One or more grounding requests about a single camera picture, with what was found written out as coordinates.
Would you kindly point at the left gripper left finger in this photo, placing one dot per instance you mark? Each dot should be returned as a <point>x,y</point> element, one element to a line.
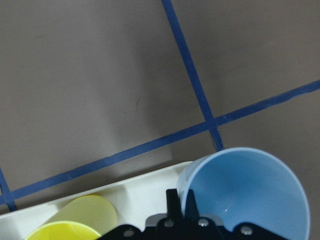
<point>173,204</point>

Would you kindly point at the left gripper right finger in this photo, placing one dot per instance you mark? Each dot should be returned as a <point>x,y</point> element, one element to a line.
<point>191,212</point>

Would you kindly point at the pale blue plastic cup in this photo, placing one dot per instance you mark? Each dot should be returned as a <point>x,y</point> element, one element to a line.
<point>249,185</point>

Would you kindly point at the yellow plastic cup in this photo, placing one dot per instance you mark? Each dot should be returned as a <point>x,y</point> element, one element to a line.
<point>87,217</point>

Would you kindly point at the cream plastic tray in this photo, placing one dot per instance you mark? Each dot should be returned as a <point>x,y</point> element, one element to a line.
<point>135,199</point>

